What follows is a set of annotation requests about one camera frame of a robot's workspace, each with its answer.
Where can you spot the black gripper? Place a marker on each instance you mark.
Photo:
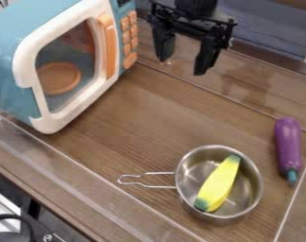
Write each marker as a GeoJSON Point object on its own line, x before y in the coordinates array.
{"type": "Point", "coordinates": [196, 18]}

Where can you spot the purple toy eggplant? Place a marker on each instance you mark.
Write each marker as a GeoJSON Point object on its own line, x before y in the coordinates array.
{"type": "Point", "coordinates": [288, 146]}

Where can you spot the blue white toy microwave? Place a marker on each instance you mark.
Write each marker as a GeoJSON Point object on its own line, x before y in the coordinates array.
{"type": "Point", "coordinates": [92, 33]}

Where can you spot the orange microwave turntable plate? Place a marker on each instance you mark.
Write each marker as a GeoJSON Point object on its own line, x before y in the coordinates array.
{"type": "Point", "coordinates": [60, 77]}

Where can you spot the yellow toy corn cob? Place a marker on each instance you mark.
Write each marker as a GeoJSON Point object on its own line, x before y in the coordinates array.
{"type": "Point", "coordinates": [217, 186]}

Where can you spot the silver pot with wire handle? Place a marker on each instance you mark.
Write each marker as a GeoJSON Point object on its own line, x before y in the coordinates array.
{"type": "Point", "coordinates": [194, 168]}

